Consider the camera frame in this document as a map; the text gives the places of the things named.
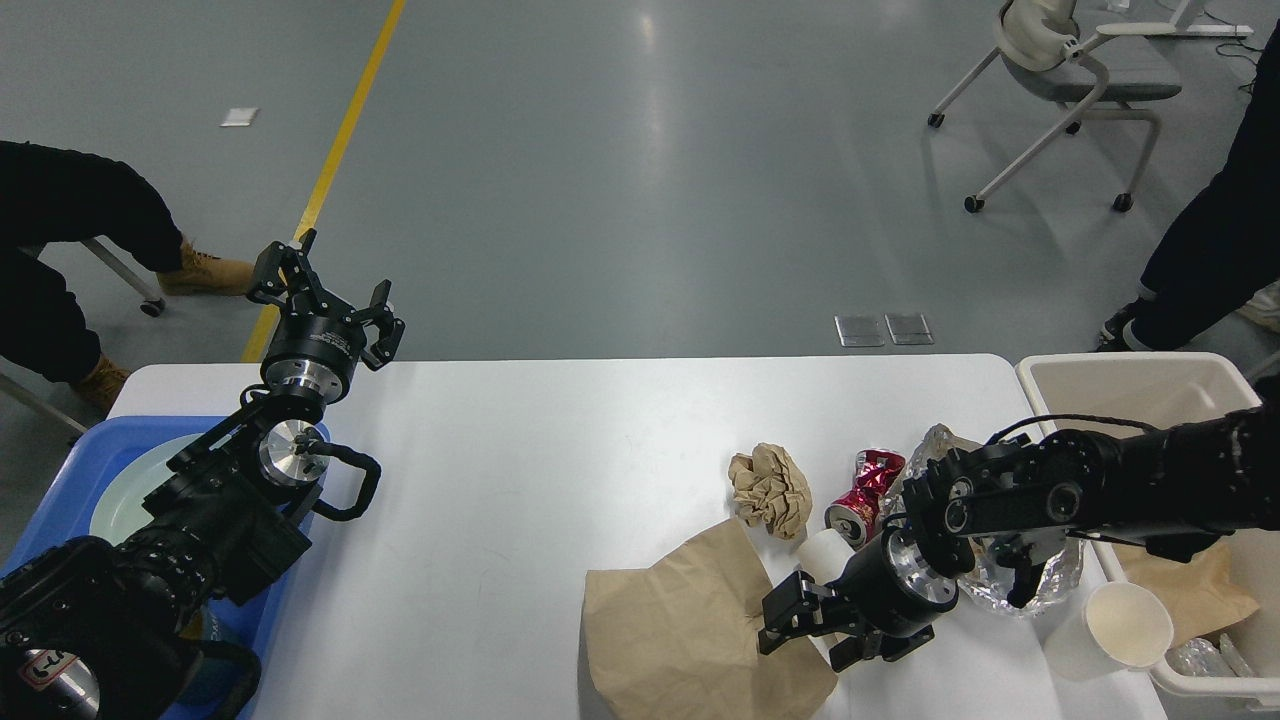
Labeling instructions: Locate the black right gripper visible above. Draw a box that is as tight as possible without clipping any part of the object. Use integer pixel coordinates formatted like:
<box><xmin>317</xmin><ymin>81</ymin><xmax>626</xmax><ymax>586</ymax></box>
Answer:
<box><xmin>756</xmin><ymin>527</ymin><xmax>959</xmax><ymax>673</ymax></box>

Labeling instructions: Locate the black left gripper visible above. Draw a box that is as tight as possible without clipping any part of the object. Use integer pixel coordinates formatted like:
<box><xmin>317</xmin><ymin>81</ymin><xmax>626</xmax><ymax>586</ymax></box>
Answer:
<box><xmin>244</xmin><ymin>228</ymin><xmax>406</xmax><ymax>404</ymax></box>

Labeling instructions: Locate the brown paper bag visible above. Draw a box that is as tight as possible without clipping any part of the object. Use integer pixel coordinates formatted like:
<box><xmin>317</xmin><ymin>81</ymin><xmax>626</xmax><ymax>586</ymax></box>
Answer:
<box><xmin>1114</xmin><ymin>539</ymin><xmax>1260</xmax><ymax>648</ymax></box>
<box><xmin>582</xmin><ymin>520</ymin><xmax>837</xmax><ymax>719</ymax></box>

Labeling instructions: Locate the green plate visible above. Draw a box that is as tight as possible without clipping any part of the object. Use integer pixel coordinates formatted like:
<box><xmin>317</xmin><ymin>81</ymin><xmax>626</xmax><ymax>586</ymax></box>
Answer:
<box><xmin>88</xmin><ymin>434</ymin><xmax>198</xmax><ymax>546</ymax></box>

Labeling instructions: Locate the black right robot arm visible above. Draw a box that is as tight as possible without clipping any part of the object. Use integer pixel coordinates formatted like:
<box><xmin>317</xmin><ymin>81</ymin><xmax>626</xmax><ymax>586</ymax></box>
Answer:
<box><xmin>758</xmin><ymin>375</ymin><xmax>1279</xmax><ymax>671</ymax></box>

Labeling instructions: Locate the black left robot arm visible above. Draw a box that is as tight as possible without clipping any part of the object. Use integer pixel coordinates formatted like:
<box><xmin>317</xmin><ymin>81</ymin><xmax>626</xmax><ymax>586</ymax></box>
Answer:
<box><xmin>1</xmin><ymin>228</ymin><xmax>404</xmax><ymax>719</ymax></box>

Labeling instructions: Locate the white paper cup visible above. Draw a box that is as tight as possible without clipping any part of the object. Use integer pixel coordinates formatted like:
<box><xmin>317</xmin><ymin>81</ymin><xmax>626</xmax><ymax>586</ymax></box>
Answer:
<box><xmin>1043</xmin><ymin>582</ymin><xmax>1175</xmax><ymax>682</ymax></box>
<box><xmin>796</xmin><ymin>529</ymin><xmax>855</xmax><ymax>585</ymax></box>

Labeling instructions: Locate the crushed red soda can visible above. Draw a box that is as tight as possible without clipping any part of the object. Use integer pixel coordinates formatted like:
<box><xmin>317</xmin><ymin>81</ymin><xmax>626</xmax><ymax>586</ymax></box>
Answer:
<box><xmin>824</xmin><ymin>448</ymin><xmax>906</xmax><ymax>550</ymax></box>

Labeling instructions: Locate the tan boot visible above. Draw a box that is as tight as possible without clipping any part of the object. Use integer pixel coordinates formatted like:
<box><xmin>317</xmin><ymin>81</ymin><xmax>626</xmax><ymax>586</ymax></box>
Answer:
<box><xmin>69</xmin><ymin>355</ymin><xmax>131</xmax><ymax>414</ymax></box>
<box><xmin>155</xmin><ymin>237</ymin><xmax>255</xmax><ymax>297</ymax></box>

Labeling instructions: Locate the crumpled brown paper ball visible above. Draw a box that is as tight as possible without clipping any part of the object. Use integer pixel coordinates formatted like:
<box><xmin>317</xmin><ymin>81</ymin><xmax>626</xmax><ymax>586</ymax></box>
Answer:
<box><xmin>727</xmin><ymin>443</ymin><xmax>813</xmax><ymax>541</ymax></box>

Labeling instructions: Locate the crumpled foil wrapper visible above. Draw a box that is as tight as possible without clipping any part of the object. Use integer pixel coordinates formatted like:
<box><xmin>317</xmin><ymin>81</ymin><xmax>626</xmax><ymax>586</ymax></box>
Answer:
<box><xmin>878</xmin><ymin>424</ymin><xmax>1084</xmax><ymax>618</ymax></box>

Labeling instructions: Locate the grey chair leg with caster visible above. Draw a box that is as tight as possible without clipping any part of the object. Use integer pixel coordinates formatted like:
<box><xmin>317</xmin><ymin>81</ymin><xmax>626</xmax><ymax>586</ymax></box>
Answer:
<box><xmin>82</xmin><ymin>238</ymin><xmax>166</xmax><ymax>318</ymax></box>

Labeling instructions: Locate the person in black clothes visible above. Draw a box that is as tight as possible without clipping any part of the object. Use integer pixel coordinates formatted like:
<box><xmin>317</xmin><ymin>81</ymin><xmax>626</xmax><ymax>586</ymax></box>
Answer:
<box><xmin>0</xmin><ymin>140</ymin><xmax>187</xmax><ymax>383</ymax></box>

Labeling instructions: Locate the silver floor plate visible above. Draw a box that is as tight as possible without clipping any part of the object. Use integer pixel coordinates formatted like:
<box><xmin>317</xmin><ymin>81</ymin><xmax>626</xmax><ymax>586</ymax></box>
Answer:
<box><xmin>884</xmin><ymin>313</ymin><xmax>934</xmax><ymax>346</ymax></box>
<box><xmin>833</xmin><ymin>315</ymin><xmax>886</xmax><ymax>348</ymax></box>

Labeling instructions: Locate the clear plastic bottle in bin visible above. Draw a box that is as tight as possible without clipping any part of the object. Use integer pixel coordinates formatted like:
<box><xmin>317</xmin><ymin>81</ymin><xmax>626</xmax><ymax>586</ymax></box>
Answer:
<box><xmin>1165</xmin><ymin>633</ymin><xmax>1258</xmax><ymax>679</ymax></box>

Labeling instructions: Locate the beige plastic bin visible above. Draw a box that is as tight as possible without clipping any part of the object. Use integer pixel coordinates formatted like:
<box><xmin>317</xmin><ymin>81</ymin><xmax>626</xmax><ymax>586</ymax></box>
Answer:
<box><xmin>1016</xmin><ymin>352</ymin><xmax>1279</xmax><ymax>712</ymax></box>

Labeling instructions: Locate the person in beige trousers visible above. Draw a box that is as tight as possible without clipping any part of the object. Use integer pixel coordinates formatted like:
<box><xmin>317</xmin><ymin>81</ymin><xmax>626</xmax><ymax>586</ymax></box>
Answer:
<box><xmin>1235</xmin><ymin>281</ymin><xmax>1279</xmax><ymax>334</ymax></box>

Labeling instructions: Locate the person in dark jeans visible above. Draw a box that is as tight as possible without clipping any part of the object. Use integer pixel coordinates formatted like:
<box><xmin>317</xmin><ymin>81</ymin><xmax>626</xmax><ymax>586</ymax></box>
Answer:
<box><xmin>1096</xmin><ymin>32</ymin><xmax>1279</xmax><ymax>352</ymax></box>

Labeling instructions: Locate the white office chair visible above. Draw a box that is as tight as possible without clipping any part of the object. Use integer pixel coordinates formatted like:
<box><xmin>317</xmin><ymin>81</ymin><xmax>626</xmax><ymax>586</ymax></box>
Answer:
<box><xmin>925</xmin><ymin>0</ymin><xmax>1254</xmax><ymax>213</ymax></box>

